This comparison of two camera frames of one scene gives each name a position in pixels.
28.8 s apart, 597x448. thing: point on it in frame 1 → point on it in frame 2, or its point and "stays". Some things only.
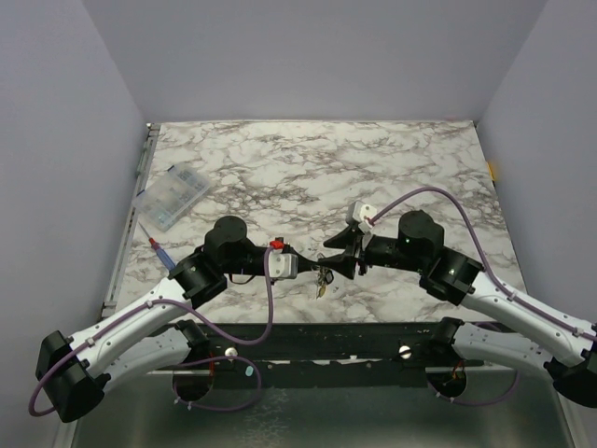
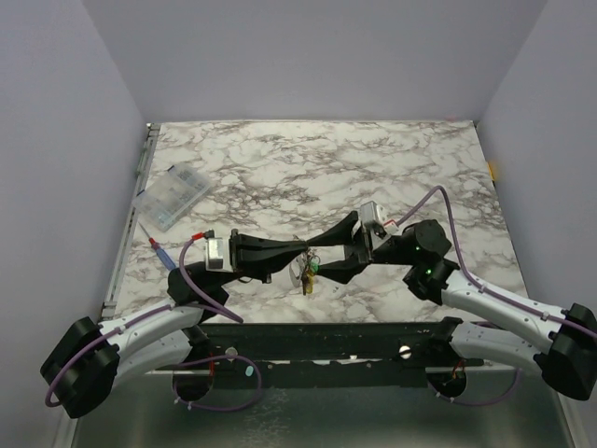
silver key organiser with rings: [323, 276] → [299, 269]
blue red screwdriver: [159, 252] stays
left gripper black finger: [311, 265] → [278, 254]
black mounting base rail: [326, 356] stays
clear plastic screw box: [166, 199] stays
